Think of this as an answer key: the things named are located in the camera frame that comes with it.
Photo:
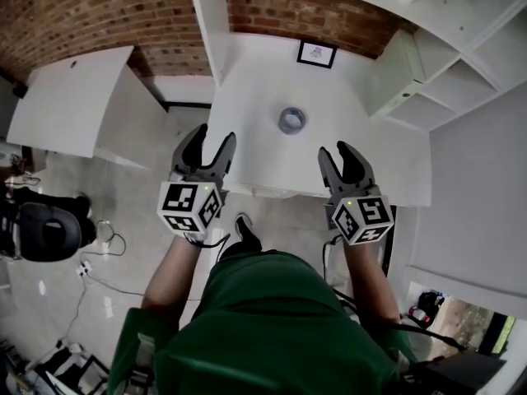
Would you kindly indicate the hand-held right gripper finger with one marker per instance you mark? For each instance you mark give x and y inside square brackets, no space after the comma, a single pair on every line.
[356,163]
[329,171]

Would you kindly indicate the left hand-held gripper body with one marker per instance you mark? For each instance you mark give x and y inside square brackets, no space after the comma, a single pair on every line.
[189,206]

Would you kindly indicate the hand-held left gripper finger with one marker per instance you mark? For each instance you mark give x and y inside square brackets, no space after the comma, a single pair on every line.
[224,154]
[193,146]

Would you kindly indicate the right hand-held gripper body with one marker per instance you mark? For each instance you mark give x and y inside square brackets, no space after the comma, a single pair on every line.
[360,216]

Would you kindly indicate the grey roll of tape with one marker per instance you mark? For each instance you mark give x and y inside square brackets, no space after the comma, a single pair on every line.
[292,119]

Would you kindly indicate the person's right forearm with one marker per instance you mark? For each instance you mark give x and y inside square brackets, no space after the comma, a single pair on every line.
[370,278]

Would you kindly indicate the person's left forearm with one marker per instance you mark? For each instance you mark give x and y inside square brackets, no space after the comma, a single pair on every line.
[173,274]

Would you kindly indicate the person's black shoe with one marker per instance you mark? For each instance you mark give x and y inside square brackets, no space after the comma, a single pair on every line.
[247,233]

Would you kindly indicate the black bag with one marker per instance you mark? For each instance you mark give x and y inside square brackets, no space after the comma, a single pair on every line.
[428,307]

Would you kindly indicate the black framed picture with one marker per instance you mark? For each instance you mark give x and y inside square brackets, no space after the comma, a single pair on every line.
[316,54]

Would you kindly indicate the white power strip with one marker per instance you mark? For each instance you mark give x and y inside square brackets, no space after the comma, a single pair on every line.
[83,270]

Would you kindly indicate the white side table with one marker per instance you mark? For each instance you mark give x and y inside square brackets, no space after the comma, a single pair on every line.
[70,105]

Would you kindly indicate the black office chair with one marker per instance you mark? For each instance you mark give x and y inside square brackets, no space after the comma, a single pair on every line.
[49,230]

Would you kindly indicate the person's green shirt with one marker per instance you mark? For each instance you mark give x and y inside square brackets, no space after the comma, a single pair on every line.
[263,327]

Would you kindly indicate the white shelf unit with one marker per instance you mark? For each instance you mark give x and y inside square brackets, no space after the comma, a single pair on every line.
[449,52]

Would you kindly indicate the black box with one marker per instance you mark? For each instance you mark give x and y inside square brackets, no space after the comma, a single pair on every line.
[461,373]

